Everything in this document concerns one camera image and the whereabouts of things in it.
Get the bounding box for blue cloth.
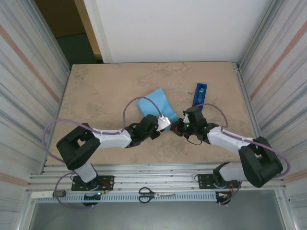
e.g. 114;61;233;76
136;88;179;133

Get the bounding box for blue tape dispenser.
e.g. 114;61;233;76
191;82;208;111

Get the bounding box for small electronics board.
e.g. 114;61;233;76
215;191;233;204
83;191;107;204

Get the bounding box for brown wooden door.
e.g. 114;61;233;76
35;0;86;38

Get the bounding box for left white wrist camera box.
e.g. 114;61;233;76
157;115;171;132

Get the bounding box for aluminium rail frame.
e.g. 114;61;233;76
25;163;287;194

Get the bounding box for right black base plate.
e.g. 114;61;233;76
198;173;240;190

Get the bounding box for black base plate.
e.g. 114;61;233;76
198;173;240;190
71;175;115;191

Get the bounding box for aluminium side rail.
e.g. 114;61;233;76
231;61;273;171

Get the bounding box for black handled scissors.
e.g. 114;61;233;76
138;186;177;204

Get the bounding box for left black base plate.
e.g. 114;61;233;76
71;175;115;191

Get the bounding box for slotted grey cable duct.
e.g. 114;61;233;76
31;191;218;203

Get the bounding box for wooden door frame post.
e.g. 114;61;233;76
73;0;104;59

